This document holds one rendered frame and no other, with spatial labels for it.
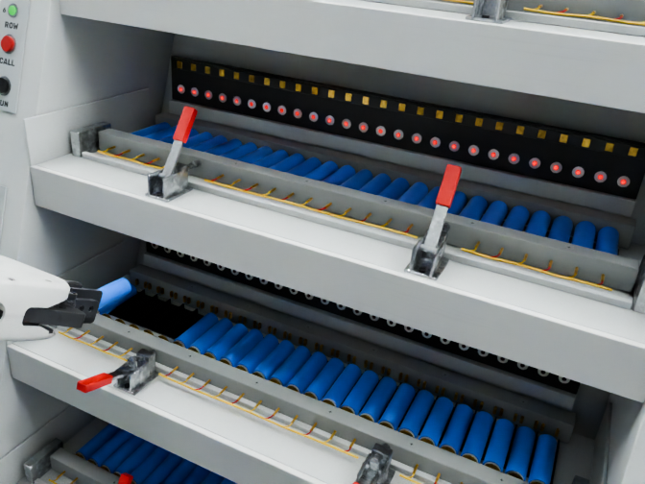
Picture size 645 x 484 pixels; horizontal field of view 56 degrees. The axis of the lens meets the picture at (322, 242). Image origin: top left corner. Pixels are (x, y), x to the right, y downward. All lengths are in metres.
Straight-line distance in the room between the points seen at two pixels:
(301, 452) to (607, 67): 0.41
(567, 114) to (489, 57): 0.20
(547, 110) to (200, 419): 0.47
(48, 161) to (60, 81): 0.09
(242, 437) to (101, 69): 0.44
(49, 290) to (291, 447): 0.26
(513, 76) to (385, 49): 0.10
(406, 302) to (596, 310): 0.14
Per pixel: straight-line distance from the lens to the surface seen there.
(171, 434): 0.65
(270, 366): 0.66
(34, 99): 0.71
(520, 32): 0.49
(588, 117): 0.68
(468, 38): 0.50
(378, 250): 0.53
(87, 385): 0.61
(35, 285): 0.51
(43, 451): 0.87
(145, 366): 0.67
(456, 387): 0.67
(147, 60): 0.82
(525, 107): 0.68
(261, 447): 0.60
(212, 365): 0.66
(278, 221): 0.57
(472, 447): 0.61
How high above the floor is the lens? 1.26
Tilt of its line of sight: 10 degrees down
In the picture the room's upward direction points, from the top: 12 degrees clockwise
